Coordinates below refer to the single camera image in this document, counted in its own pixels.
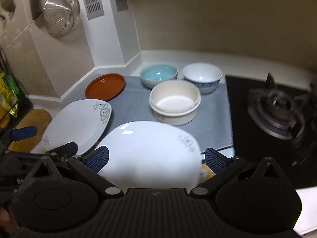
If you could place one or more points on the black gas stove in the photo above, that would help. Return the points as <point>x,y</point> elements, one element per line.
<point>237,129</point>

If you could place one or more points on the white floral plate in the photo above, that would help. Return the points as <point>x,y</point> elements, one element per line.
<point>74,124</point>
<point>148,148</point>

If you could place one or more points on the stove burner with pan support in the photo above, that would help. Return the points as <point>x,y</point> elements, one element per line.
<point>275,106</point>

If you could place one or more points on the grey mat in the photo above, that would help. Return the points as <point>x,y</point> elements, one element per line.
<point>133,104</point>

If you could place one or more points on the yellow green packets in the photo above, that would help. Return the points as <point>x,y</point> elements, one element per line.
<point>7,96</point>

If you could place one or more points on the white bowl with blue pattern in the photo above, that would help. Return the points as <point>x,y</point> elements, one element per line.
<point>201,73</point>

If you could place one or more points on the grey wall vent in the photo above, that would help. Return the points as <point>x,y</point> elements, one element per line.
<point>92,0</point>

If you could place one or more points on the dark hanging cleaver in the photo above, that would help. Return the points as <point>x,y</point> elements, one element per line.
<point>36,2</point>

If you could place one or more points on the teal ceramic bowl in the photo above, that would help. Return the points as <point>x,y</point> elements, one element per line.
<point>158,73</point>

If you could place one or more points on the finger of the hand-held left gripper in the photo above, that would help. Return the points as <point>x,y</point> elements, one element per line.
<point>64,149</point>
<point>24,133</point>

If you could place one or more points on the brown bowl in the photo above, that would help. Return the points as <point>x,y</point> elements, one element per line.
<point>104,85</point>

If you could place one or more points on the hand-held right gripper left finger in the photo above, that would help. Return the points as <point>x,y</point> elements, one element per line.
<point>97,159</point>

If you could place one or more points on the tan cutting board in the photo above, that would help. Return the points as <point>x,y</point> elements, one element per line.
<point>34,119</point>

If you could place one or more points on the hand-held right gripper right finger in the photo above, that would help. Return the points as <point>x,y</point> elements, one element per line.
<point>214,162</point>

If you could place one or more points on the metal mesh strainer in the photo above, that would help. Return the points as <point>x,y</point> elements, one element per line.
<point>62,12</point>

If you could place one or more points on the cream round bowl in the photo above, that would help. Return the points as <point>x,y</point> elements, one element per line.
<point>173,104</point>

